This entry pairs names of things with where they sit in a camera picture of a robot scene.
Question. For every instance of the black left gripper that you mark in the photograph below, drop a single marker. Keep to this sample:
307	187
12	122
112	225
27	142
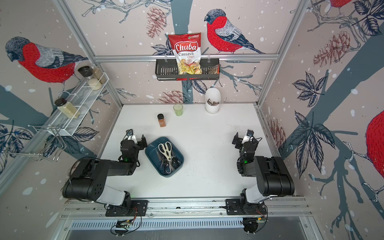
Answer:
144	141

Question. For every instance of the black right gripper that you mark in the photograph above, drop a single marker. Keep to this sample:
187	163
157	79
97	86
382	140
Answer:
255	144

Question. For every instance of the cream handled scissors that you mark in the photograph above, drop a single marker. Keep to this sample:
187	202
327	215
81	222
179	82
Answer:
166	150

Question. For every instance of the black scissors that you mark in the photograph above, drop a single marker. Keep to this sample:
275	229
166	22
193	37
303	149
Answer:
161	159
176	162

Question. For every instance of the pink handled scissors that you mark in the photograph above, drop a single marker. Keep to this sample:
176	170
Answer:
169	166

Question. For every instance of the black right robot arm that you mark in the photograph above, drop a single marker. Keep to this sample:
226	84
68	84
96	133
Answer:
272	176

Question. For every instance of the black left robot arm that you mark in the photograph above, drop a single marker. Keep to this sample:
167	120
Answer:
87	178

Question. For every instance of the teal storage tray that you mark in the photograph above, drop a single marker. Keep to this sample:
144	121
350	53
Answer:
164	156

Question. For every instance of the orange spice jar black lid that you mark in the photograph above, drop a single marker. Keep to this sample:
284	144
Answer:
161	120

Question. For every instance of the green glass cup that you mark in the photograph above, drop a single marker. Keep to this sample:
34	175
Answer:
178	109

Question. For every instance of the white utensil holder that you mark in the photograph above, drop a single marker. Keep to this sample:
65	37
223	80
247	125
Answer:
212	100

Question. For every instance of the small spice jar behind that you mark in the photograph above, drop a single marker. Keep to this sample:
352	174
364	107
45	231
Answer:
99	74

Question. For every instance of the red Chuba chips bag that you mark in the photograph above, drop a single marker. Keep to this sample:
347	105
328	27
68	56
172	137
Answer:
187	50

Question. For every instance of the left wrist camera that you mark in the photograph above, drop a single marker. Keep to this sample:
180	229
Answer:
130	136

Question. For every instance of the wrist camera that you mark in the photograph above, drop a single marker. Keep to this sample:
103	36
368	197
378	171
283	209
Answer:
249	137
130	136

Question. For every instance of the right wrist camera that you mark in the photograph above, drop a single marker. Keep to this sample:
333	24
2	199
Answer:
249	137

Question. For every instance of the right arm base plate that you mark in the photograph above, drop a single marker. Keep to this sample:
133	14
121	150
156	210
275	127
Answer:
236	207

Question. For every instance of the white wire wall shelf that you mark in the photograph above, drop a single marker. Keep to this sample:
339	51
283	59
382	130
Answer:
82	97

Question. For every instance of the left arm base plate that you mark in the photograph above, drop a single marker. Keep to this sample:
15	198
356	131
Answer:
134	208

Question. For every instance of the black wall basket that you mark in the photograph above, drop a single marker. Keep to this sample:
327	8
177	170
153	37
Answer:
167	70

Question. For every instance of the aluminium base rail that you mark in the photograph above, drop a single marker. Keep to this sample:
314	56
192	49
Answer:
187	213

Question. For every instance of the aluminium frame post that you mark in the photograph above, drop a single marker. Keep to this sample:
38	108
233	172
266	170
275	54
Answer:
70	20

